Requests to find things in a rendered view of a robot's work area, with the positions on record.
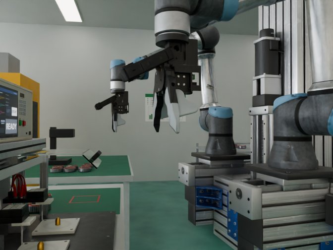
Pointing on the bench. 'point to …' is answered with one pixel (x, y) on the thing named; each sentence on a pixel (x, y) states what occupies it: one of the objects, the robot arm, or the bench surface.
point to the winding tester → (23, 108)
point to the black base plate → (86, 240)
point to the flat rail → (11, 170)
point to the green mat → (112, 199)
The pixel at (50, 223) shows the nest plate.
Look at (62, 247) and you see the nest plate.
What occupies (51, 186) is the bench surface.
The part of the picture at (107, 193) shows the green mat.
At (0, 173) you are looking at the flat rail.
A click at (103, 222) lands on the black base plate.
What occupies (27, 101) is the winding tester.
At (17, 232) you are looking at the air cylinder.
